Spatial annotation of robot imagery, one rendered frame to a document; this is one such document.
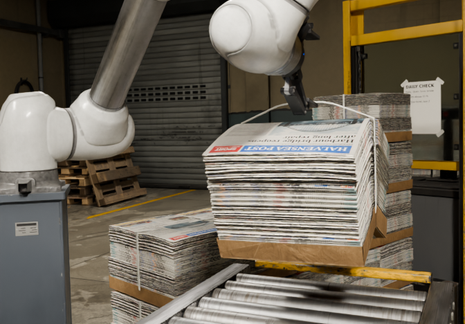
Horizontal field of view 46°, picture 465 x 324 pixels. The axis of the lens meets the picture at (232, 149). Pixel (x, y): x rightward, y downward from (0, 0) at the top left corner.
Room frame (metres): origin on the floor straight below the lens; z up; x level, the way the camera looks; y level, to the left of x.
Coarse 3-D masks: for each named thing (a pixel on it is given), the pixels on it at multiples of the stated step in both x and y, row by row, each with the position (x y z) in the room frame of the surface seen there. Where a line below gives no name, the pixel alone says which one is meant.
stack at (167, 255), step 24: (168, 216) 2.04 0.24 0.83; (192, 216) 2.05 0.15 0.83; (120, 240) 1.85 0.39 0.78; (144, 240) 1.74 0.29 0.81; (168, 240) 1.65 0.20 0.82; (192, 240) 1.68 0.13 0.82; (216, 240) 1.76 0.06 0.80; (120, 264) 1.85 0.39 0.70; (144, 264) 1.75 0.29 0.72; (168, 264) 1.66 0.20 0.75; (192, 264) 1.68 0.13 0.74; (216, 264) 1.75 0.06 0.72; (168, 288) 1.66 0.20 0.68; (120, 312) 1.87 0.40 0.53; (144, 312) 1.76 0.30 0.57
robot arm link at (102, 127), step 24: (144, 0) 1.38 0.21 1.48; (168, 0) 1.40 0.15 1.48; (120, 24) 1.43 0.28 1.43; (144, 24) 1.42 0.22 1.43; (120, 48) 1.46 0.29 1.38; (144, 48) 1.48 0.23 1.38; (120, 72) 1.50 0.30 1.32; (96, 96) 1.55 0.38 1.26; (120, 96) 1.56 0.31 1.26; (72, 120) 1.57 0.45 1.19; (96, 120) 1.56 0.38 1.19; (120, 120) 1.60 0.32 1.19; (96, 144) 1.60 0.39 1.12; (120, 144) 1.66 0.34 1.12
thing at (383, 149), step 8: (384, 136) 1.23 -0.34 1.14; (384, 144) 1.24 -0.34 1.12; (384, 152) 1.21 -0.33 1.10; (376, 160) 1.15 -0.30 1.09; (384, 160) 1.24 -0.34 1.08; (376, 168) 1.14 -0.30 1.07; (384, 168) 1.24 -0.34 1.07; (376, 176) 1.16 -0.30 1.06; (384, 176) 1.23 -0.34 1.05; (376, 184) 1.15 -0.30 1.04; (384, 184) 1.23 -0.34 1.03; (384, 192) 1.26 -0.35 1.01; (376, 200) 1.16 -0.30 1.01; (384, 200) 1.25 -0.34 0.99; (384, 208) 1.26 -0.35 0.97; (376, 232) 1.17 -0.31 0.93
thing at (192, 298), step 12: (240, 264) 1.44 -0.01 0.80; (216, 276) 1.34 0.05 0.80; (228, 276) 1.33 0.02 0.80; (192, 288) 1.25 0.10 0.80; (204, 288) 1.24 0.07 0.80; (216, 288) 1.25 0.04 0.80; (180, 300) 1.16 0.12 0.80; (192, 300) 1.16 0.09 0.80; (156, 312) 1.09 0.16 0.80; (168, 312) 1.09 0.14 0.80; (180, 312) 1.10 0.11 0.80
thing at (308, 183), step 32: (256, 128) 1.12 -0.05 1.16; (288, 128) 1.09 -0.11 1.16; (320, 128) 1.06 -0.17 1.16; (352, 128) 1.03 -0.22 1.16; (224, 160) 1.01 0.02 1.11; (256, 160) 0.99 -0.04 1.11; (288, 160) 0.96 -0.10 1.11; (320, 160) 0.94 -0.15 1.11; (352, 160) 0.92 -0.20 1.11; (224, 192) 1.05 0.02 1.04; (256, 192) 1.02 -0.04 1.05; (288, 192) 1.00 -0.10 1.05; (320, 192) 0.97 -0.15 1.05; (352, 192) 0.95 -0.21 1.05; (224, 224) 1.07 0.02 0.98; (256, 224) 1.04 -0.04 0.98; (288, 224) 1.02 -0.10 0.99; (320, 224) 0.99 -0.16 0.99; (352, 224) 0.97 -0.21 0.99
